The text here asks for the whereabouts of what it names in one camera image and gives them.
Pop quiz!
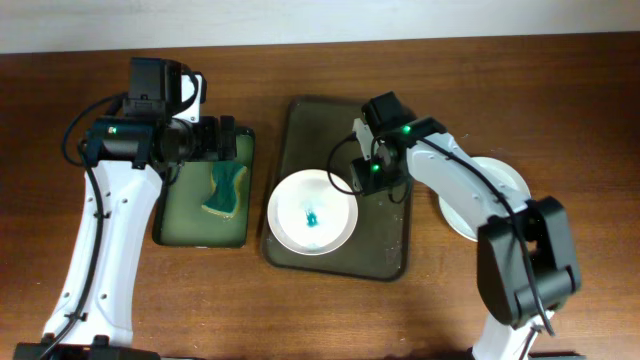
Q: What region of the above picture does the green and yellow sponge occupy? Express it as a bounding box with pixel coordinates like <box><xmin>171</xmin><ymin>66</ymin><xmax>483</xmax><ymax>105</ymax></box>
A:
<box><xmin>202</xmin><ymin>161</ymin><xmax>248</xmax><ymax>218</ymax></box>

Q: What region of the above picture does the pinkish white plate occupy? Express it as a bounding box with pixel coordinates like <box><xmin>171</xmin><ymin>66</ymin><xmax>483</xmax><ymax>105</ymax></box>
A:
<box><xmin>267</xmin><ymin>169</ymin><xmax>359</xmax><ymax>256</ymax></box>

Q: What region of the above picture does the pale grey plate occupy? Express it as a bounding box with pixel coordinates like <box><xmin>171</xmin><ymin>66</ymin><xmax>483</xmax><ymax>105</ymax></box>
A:
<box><xmin>438</xmin><ymin>156</ymin><xmax>531</xmax><ymax>242</ymax></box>

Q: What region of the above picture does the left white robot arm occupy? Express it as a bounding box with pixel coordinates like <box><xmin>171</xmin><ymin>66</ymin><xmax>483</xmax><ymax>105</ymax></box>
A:
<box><xmin>13</xmin><ymin>57</ymin><xmax>237</xmax><ymax>359</ymax></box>

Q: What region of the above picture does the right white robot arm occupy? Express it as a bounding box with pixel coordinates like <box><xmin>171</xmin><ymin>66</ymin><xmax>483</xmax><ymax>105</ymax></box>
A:
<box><xmin>347</xmin><ymin>92</ymin><xmax>582</xmax><ymax>359</ymax></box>

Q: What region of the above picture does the large dark serving tray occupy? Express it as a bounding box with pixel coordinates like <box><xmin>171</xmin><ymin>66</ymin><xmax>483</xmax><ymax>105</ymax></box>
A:
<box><xmin>261</xmin><ymin>95</ymin><xmax>411</xmax><ymax>282</ymax></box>

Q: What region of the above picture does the small black water tray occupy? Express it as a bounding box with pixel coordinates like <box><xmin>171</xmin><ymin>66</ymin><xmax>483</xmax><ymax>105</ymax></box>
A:
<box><xmin>152</xmin><ymin>127</ymin><xmax>255</xmax><ymax>248</ymax></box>

